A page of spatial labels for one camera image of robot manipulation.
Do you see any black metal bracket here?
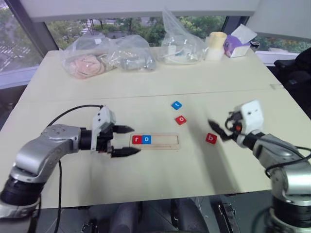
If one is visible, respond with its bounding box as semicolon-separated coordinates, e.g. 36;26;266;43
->
215;201;237;233

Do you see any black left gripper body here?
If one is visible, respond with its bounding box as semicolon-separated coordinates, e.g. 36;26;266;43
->
96;124;118;156

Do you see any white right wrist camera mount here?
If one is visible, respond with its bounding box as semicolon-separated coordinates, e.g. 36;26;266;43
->
233;99;265;135

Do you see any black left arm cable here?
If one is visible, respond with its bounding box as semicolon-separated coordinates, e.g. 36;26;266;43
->
45;104;104;210

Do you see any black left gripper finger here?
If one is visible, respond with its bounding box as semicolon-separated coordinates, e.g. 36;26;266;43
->
114;125;135;134
111;147;142;159

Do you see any clear bag with pink plush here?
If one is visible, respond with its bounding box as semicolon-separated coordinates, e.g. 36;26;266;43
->
59;34;157;80

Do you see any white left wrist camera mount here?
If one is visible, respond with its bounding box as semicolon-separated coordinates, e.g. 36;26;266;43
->
90;105;117;152

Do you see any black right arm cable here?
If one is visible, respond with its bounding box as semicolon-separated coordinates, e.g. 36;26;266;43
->
264;139;311;178

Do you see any wooden letter tray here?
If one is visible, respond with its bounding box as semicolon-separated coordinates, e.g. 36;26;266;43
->
129;133;181;151

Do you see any red letter b block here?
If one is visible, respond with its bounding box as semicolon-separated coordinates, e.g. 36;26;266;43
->
205;133;218;145

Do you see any black chair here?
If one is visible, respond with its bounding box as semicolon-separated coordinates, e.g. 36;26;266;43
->
274;47;311;99

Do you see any purple tissue box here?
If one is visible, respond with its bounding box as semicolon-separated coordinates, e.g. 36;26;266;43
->
223;23;258;59

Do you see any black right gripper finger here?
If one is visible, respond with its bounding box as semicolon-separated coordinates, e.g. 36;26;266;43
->
207;119;221;132
215;127;233;143

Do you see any clear bag with white items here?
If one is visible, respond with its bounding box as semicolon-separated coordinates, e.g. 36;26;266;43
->
161;8;210;66

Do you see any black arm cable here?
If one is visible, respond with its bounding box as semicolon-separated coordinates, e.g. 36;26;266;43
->
45;104;104;210
264;139;311;178

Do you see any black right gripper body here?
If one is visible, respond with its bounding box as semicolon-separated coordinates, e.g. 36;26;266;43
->
225;111;244;141

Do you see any cream paper cup stack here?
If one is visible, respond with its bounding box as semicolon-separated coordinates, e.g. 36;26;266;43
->
205;31;228;62

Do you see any red letter o block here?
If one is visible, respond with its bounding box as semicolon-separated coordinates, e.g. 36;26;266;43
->
174;115;188;126

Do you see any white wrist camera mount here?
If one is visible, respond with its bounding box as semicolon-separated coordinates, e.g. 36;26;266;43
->
90;105;117;152
233;99;265;135

